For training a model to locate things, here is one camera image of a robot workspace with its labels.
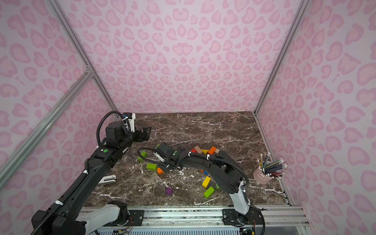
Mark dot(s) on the bundle of pencils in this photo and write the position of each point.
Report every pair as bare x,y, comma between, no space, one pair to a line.
271,169

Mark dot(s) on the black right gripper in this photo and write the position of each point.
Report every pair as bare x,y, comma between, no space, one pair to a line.
164,150

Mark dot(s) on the purple cube block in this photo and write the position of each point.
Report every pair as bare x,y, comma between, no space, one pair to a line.
169,191

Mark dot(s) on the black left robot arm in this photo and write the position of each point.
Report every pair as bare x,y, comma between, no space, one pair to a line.
61,218

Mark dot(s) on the yellow block centre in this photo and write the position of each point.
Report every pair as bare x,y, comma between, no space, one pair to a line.
206,182

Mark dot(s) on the white stapler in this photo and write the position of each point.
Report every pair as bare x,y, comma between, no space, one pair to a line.
107,180

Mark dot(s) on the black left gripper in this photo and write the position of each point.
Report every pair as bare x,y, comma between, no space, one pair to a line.
140,134

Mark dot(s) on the green block bottom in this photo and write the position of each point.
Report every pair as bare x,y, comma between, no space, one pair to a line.
209,192

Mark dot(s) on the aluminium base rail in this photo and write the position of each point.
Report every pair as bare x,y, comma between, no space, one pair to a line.
196,220

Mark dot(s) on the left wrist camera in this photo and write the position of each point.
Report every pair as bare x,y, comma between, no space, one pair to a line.
129,121

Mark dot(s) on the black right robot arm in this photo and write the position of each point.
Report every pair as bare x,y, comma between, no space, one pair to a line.
226,173

